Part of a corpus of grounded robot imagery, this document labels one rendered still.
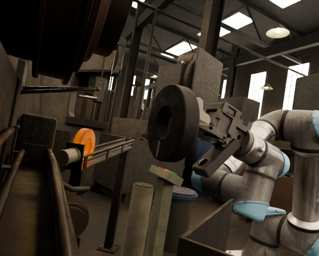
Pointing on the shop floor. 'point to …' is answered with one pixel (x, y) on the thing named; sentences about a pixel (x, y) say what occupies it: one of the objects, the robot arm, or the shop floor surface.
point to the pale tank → (112, 86)
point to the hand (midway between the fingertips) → (172, 114)
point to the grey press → (188, 67)
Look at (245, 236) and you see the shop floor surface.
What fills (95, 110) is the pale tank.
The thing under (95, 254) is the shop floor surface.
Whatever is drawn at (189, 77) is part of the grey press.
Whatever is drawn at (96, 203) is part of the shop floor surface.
